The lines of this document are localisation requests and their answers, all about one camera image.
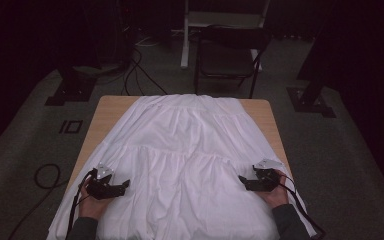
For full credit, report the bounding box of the dark curtain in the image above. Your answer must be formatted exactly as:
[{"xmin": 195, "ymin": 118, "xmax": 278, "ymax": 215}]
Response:
[
  {"xmin": 0, "ymin": 0, "xmax": 116, "ymax": 161},
  {"xmin": 296, "ymin": 0, "xmax": 384, "ymax": 208}
]

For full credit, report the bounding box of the black folding chair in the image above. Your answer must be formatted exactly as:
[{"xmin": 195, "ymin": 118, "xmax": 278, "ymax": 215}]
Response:
[{"xmin": 193, "ymin": 24, "xmax": 273, "ymax": 99}]

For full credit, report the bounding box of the dark equipment rack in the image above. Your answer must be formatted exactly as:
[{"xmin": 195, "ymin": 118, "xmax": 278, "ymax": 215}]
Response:
[{"xmin": 114, "ymin": 0, "xmax": 173, "ymax": 66}]

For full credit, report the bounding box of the person's left hand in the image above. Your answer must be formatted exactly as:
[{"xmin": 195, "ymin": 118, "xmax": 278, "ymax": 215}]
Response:
[{"xmin": 78, "ymin": 180, "xmax": 115, "ymax": 221}]

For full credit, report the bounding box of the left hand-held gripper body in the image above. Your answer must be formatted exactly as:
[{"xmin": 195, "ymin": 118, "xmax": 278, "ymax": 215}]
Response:
[{"xmin": 85, "ymin": 162, "xmax": 121, "ymax": 200}]

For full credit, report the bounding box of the person's right hand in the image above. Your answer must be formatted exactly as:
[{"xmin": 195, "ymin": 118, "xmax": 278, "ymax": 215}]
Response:
[{"xmin": 258, "ymin": 169, "xmax": 290, "ymax": 210}]

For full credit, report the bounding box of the black stand base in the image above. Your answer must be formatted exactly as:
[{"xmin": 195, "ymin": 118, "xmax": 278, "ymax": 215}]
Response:
[
  {"xmin": 44, "ymin": 64, "xmax": 98, "ymax": 107},
  {"xmin": 286, "ymin": 66, "xmax": 337, "ymax": 118}
]

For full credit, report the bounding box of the white skirt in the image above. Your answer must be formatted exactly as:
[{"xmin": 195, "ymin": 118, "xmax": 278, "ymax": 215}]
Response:
[{"xmin": 45, "ymin": 93, "xmax": 318, "ymax": 240}]

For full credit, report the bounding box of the black looped floor cable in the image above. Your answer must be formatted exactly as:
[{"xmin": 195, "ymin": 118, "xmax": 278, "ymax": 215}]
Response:
[{"xmin": 6, "ymin": 163, "xmax": 70, "ymax": 240}]

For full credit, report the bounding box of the left hand-held gripper black cable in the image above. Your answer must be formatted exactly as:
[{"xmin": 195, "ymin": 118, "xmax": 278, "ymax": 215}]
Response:
[{"xmin": 65, "ymin": 168, "xmax": 98, "ymax": 240}]

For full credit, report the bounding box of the white floor cable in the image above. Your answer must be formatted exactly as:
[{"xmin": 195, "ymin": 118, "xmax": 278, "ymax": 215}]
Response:
[{"xmin": 135, "ymin": 35, "xmax": 163, "ymax": 48}]

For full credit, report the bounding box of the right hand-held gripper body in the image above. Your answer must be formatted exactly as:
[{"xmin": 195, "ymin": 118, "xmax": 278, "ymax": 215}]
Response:
[{"xmin": 251, "ymin": 158, "xmax": 284, "ymax": 193}]

